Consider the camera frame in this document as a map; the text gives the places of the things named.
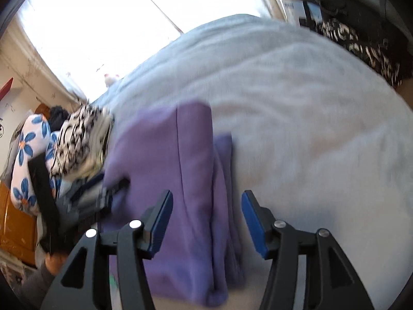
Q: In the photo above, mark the dark clothes pile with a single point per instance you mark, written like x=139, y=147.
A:
x=58, y=116

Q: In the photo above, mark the beige folded garment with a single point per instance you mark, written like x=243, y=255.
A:
x=100, y=155

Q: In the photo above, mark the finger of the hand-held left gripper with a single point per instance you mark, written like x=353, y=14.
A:
x=114, y=193

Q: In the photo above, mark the white pillow blue flowers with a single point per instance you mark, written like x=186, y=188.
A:
x=29, y=148

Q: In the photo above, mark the beige curtain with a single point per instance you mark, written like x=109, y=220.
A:
x=38, y=71

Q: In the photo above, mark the stack of folded clothes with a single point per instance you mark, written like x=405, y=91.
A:
x=77, y=142

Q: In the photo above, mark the purple zip hoodie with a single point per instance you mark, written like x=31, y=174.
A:
x=193, y=168

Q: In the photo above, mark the grey-blue bed blanket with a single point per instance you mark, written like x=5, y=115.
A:
x=306, y=119

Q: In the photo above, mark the brown wooden panel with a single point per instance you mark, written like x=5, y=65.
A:
x=42, y=109

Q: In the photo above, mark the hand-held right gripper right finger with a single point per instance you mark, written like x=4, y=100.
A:
x=255, y=222

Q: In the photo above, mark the white printed box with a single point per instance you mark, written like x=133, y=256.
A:
x=292, y=9

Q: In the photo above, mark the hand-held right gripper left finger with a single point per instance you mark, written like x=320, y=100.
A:
x=159, y=222

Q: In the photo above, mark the black white patterned cloth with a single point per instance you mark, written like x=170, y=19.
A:
x=364, y=51

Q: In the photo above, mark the orange wooden furniture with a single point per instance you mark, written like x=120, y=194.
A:
x=16, y=226

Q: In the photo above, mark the white plush toy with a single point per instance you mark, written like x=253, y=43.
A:
x=110, y=80

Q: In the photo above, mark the red flat wall object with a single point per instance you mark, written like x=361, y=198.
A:
x=5, y=89

